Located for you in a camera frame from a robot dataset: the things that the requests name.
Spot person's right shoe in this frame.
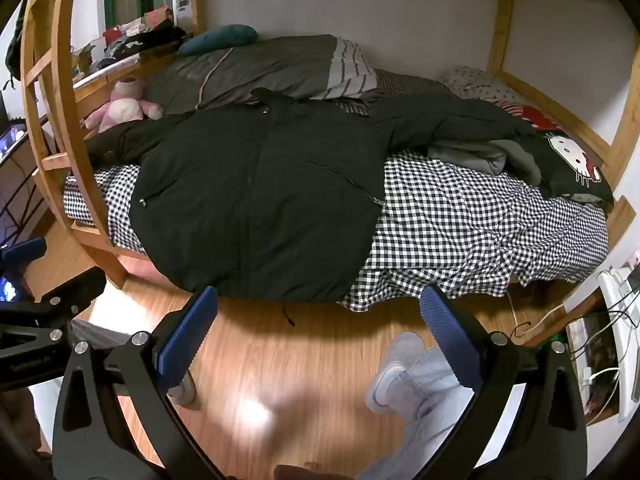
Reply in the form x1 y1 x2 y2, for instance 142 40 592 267
364 331 427 414

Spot teal pillow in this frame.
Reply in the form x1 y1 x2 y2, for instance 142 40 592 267
176 25 260 57

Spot red patterned box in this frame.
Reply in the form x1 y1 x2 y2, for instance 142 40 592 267
102 5 175 43

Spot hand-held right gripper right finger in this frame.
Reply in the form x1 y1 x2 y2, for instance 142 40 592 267
419 284 588 480

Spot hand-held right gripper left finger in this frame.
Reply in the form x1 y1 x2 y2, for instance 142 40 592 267
51 285 236 480

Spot black padded jacket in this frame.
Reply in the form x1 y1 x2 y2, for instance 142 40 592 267
84 87 543 303

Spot white cable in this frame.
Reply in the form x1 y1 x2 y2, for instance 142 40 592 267
505 286 569 347

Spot person's shoe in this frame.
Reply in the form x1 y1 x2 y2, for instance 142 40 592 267
167 374 197 406
364 331 427 414

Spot white polka dot pillow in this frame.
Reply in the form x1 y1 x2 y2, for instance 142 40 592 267
439 66 526 103

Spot computer monitor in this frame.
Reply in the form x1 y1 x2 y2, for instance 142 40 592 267
0 120 29 162

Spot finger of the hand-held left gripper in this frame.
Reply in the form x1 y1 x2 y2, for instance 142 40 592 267
0 236 48 267
27 266 107 321

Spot person's legs in jeans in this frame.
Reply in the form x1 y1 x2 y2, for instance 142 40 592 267
350 346 477 480

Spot wooden cabinet frame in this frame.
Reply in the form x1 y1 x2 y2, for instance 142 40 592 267
65 0 640 291

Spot black cloth pile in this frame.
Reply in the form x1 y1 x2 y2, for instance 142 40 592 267
95 19 189 71

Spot black white checkered bed sheet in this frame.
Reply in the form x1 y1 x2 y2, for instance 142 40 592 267
62 152 611 313

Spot black cartoon cat blanket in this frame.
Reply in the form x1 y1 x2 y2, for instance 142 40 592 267
497 100 615 207

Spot dark fine-checked cloth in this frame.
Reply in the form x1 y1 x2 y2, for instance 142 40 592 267
334 69 453 112

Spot wooden bed ladder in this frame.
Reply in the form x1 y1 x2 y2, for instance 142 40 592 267
21 0 132 291

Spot white power strip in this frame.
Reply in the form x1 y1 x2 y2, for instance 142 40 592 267
596 265 640 424

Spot pink plush toy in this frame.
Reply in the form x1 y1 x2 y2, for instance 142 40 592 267
82 76 165 133

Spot person's left shoe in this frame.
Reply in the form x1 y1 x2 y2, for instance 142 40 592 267
167 374 197 406

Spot grey green garment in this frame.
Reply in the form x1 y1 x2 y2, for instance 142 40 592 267
142 35 379 116

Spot person's left forearm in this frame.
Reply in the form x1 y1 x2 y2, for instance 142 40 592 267
0 387 45 467

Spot dark green hanging bag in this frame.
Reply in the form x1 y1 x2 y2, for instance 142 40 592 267
4 4 29 81

